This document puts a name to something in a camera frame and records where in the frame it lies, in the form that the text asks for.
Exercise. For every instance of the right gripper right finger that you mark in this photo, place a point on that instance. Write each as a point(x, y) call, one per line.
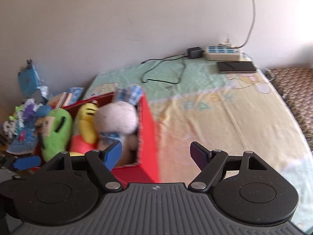
point(211, 164)

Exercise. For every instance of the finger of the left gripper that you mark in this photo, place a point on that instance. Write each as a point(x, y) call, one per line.
point(23, 163)

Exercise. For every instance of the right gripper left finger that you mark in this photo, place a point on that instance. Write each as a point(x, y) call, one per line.
point(100, 164)

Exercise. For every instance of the yellow tiger plush red shirt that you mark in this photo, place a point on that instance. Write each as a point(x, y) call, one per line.
point(84, 136)

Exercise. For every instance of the white bunny plush blue bow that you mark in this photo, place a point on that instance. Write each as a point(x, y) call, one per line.
point(119, 121)

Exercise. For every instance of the green frog-hood plush toy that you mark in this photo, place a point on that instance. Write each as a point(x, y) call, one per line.
point(55, 133)

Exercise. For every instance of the cluttered toys and books pile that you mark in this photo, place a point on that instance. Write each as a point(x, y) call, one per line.
point(21, 128)

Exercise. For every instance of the red cardboard box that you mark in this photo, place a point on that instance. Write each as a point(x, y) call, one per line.
point(144, 169)

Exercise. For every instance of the pastel cartoon bed sheet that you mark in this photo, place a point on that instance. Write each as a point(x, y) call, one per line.
point(191, 101)

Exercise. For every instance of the blue packaged toy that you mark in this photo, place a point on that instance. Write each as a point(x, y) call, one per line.
point(28, 79)

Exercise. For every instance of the black smartphone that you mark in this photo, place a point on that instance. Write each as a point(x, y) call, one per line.
point(236, 67)

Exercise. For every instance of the white blue power strip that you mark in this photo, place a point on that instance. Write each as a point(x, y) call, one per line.
point(222, 53)

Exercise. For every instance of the black power adapter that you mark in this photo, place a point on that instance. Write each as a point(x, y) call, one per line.
point(194, 53)

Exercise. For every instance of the white charger plug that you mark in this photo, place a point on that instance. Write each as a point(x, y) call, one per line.
point(228, 42)

